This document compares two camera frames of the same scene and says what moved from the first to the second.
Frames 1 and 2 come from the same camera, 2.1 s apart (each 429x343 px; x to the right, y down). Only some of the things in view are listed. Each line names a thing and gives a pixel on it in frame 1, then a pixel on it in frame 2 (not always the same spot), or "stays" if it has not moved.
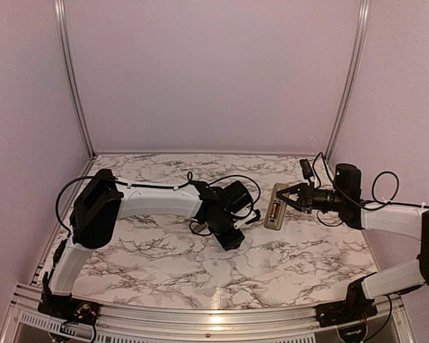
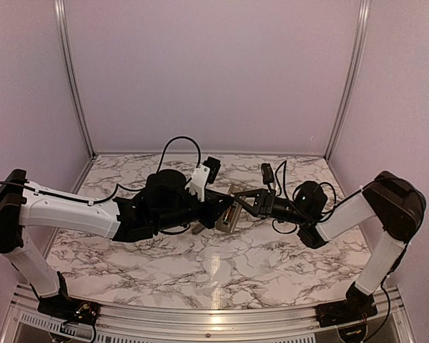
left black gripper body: x=223 y=235 to x=206 y=221
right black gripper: x=304 y=191 to x=263 y=204
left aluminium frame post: x=60 y=6 stays
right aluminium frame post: x=363 y=13 stays
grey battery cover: x=196 y=227 stays
